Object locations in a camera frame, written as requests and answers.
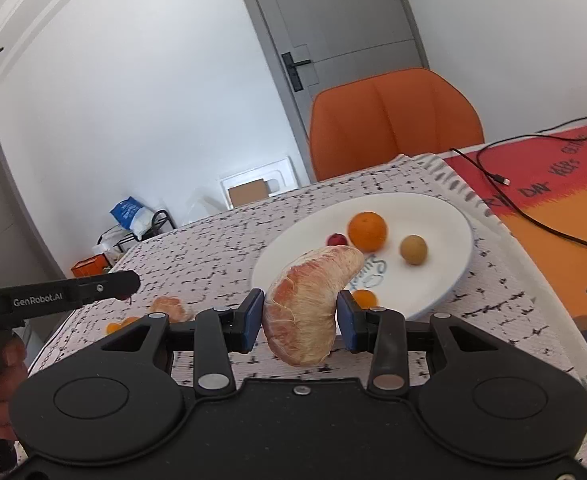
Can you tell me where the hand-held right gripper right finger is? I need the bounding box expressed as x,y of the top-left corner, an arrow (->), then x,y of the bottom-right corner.
337,290 -> 494,397

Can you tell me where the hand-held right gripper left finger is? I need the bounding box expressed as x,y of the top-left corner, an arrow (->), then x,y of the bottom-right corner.
101,289 -> 265,402

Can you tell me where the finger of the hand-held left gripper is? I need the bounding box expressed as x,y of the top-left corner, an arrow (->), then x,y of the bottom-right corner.
68,269 -> 142,307

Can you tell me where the peeled pomelo segment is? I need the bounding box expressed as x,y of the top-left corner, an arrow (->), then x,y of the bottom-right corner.
262,245 -> 365,367

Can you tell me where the white plate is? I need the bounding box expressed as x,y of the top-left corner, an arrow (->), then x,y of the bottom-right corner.
252,192 -> 474,321

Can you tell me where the large orange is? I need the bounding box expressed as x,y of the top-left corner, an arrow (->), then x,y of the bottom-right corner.
348,211 -> 388,253

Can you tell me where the olive brown round fruit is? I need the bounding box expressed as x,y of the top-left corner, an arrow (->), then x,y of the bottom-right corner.
399,234 -> 428,265

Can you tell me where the orange box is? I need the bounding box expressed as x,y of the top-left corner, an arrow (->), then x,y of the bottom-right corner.
71,255 -> 110,278

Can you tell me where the peeled mandarin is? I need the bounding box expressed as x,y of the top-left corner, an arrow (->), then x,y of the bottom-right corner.
148,296 -> 194,324

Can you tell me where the blue white bag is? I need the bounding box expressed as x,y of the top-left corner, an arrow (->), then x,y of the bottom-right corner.
110,196 -> 154,241

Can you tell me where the black metal rack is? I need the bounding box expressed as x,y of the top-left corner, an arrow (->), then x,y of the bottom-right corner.
98,209 -> 177,256

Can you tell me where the brown door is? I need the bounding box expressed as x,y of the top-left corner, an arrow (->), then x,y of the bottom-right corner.
0,114 -> 67,291

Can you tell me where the brown cardboard piece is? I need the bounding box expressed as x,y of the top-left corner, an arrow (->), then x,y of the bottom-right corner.
228,178 -> 270,206

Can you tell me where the orange chair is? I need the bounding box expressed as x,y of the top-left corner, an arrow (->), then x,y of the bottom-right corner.
309,67 -> 485,182

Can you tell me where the orange paw print mat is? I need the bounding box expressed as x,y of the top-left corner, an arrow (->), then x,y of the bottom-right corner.
443,122 -> 587,391

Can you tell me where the grey door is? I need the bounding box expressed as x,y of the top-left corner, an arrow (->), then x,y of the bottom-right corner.
228,0 -> 430,181

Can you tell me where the white foam frame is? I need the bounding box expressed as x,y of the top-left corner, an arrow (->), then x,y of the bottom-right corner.
218,156 -> 295,209

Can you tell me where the black door handle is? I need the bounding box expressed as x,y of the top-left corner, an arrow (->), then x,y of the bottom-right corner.
282,52 -> 311,92

